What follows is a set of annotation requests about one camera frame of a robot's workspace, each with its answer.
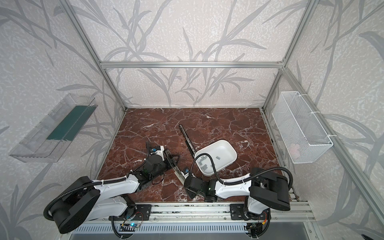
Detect beige stapler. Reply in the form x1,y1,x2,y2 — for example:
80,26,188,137
173,166,186,185

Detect black stapler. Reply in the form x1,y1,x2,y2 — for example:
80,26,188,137
179,125,197,158
164,149,181,170

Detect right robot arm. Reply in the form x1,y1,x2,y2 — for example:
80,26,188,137
184,167,293,220

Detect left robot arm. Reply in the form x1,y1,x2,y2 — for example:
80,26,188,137
43,150,180,234

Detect white oval tray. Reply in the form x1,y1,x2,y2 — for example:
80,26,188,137
195,140,237,177

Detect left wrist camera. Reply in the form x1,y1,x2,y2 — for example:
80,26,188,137
149,146,165,161

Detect aluminium front rail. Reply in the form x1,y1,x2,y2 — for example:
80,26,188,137
64,201,316,224

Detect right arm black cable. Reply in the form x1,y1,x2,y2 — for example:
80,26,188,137
190,152,294,190

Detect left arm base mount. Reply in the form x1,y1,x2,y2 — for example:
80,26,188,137
114,204,152,222

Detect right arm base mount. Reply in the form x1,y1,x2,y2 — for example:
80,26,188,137
230,204,271,221

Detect clear plastic wall bin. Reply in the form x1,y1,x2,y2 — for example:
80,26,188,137
10,94,98,163

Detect white wire basket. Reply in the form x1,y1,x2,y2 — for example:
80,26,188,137
272,91,334,164

